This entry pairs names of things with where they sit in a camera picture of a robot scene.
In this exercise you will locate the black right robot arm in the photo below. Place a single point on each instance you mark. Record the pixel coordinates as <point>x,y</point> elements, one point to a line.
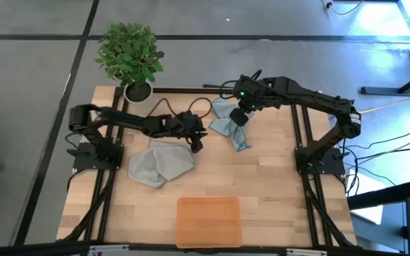
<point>315,99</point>

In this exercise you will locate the white box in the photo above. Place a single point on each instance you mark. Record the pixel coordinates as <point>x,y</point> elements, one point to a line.
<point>367,188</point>

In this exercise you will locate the black desk leg with foot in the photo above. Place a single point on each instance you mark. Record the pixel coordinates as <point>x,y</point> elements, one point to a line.
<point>386,91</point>

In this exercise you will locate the grey waffle towel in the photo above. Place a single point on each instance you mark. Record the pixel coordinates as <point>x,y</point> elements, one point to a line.
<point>158,163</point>

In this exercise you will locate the black rig strut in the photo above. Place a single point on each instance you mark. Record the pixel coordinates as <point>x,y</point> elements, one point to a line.
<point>383,196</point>

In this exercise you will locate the blue microfiber towel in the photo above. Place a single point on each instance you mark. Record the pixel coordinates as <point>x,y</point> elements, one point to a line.
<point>226,124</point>

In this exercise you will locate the black rig beam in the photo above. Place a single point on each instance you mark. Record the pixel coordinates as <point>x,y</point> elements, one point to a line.
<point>30,250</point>

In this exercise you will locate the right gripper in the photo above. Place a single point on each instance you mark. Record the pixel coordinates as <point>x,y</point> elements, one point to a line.
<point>249,92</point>

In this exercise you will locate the black aluminium table frame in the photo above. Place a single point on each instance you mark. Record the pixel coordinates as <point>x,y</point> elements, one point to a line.
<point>190,90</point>

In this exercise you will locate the orange plastic basket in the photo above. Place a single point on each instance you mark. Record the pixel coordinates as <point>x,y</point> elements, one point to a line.
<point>208,222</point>

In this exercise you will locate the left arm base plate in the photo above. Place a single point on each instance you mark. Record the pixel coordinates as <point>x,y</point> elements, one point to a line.
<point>84,161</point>

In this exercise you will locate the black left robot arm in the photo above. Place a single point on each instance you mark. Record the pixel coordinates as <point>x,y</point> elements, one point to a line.
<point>126,121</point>

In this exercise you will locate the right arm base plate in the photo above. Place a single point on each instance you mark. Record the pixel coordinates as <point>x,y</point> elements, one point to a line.
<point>333,163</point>

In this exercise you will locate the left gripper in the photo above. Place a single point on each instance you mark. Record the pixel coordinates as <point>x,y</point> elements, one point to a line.
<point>187,122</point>

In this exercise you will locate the white rig bracket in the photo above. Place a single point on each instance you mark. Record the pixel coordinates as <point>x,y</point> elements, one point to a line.
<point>105,249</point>
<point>304,252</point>

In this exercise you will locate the green plant in white pot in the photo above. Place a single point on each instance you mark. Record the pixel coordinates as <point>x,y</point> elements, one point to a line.
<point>130,57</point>

